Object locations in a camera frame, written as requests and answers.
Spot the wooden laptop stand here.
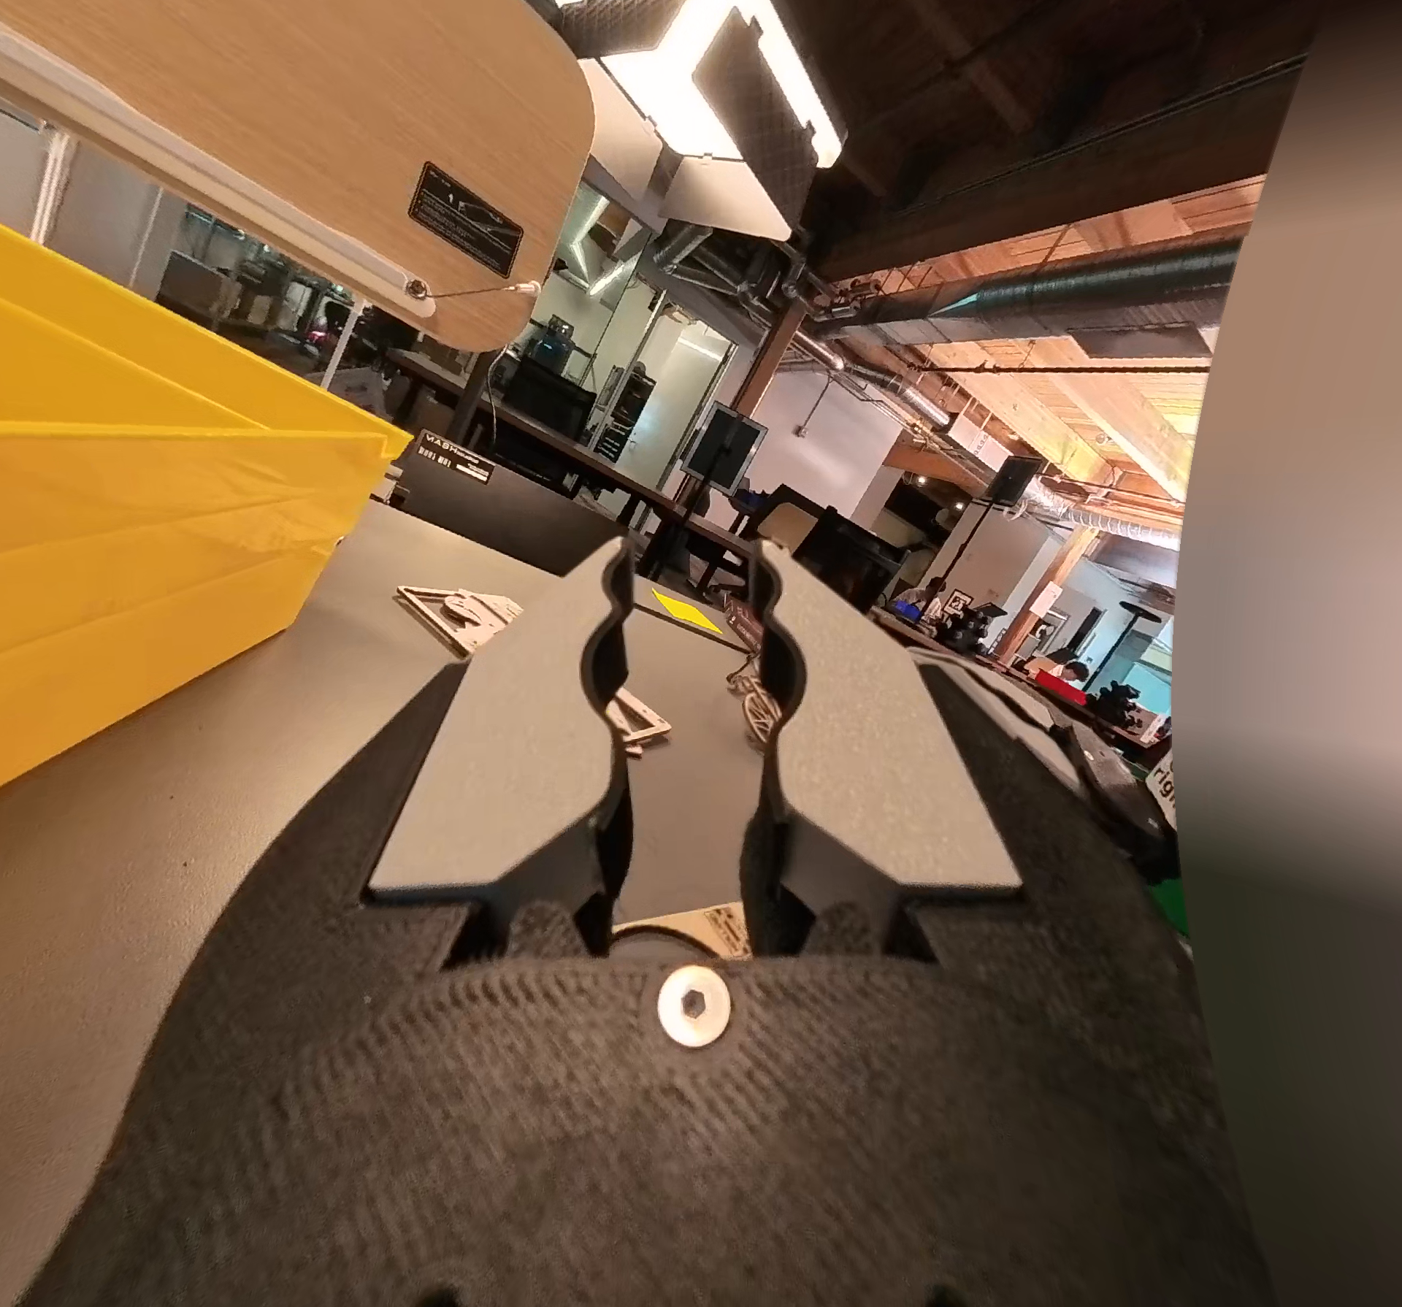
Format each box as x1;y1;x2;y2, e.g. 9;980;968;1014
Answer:
0;0;599;359

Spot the wooden bicycle model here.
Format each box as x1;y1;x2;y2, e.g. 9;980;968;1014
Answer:
727;658;786;752

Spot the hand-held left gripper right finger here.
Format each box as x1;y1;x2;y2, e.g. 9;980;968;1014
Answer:
741;538;1027;956

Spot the flat black box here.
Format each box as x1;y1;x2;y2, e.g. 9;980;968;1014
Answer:
390;428;574;578

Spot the yellow plastic bin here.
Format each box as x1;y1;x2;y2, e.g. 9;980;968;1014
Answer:
0;223;414;789

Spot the softbox light panel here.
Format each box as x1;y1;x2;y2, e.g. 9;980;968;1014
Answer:
553;0;848;243

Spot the long black table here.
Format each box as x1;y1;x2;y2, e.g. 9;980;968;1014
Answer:
384;344;758;563

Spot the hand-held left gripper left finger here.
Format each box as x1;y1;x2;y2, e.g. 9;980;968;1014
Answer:
365;536;637;958

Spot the tablet on floor stand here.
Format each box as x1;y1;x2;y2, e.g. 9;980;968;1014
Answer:
679;399;773;563

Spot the wooden sheet with printed label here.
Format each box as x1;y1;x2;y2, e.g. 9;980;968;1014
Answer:
395;583;526;658

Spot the yellow sticky note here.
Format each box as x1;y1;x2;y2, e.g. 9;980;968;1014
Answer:
649;586;727;639

